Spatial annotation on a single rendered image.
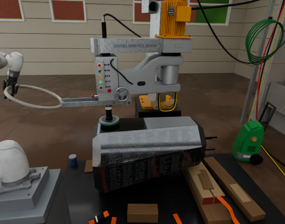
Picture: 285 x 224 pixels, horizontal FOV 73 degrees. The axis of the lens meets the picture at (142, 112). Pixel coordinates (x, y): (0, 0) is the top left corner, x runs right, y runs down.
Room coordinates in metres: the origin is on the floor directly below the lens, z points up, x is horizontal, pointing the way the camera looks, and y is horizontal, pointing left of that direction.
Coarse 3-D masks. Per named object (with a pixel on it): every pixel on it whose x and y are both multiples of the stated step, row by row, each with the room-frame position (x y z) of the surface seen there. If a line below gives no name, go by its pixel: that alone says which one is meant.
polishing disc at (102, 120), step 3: (102, 117) 1.90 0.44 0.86; (105, 117) 1.90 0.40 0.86; (114, 117) 1.91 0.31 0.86; (117, 117) 1.91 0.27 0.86; (99, 120) 1.82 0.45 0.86; (102, 120) 1.83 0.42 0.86; (105, 120) 1.83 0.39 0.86; (111, 120) 1.83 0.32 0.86; (114, 120) 1.83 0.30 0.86; (117, 120) 1.83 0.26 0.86; (102, 123) 1.78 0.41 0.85; (105, 123) 1.77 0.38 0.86; (108, 123) 1.77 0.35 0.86; (111, 123) 1.77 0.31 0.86; (114, 123) 1.79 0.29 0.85
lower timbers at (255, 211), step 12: (216, 168) 2.03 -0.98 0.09; (228, 180) 1.81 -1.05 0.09; (192, 192) 1.66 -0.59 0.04; (228, 192) 1.68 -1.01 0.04; (216, 204) 1.45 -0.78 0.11; (240, 204) 1.49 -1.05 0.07; (252, 204) 1.47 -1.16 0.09; (204, 216) 1.34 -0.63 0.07; (216, 216) 1.31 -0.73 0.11; (228, 216) 1.31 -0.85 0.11; (252, 216) 1.33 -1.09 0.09; (264, 216) 1.36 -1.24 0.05
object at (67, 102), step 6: (120, 96) 1.95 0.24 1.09; (66, 102) 1.71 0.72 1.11; (72, 102) 1.72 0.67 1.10; (78, 102) 1.73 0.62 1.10; (84, 102) 1.75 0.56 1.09; (90, 102) 1.76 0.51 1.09; (96, 102) 1.78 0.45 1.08; (102, 102) 1.79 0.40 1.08; (108, 102) 1.81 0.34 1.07; (114, 102) 1.82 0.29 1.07; (120, 102) 1.84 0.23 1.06
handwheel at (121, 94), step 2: (118, 88) 1.74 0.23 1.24; (120, 88) 1.74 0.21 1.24; (122, 88) 1.75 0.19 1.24; (124, 88) 1.75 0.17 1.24; (126, 88) 1.76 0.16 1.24; (116, 90) 1.73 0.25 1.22; (128, 90) 1.77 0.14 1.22; (116, 92) 1.73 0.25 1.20; (118, 92) 1.74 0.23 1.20; (120, 92) 1.75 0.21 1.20; (122, 92) 1.74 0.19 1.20; (124, 92) 1.76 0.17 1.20; (128, 92) 1.76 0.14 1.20; (114, 94) 1.73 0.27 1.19; (120, 94) 1.73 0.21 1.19; (122, 94) 1.74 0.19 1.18; (128, 94) 1.76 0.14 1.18; (122, 96) 1.74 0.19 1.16; (128, 96) 1.76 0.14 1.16; (116, 98) 1.73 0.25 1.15; (122, 98) 1.75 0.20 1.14; (126, 98) 1.76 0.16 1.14; (118, 100) 1.73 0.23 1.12; (120, 100) 1.74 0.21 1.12; (122, 100) 1.75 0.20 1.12; (124, 100) 1.75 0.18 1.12
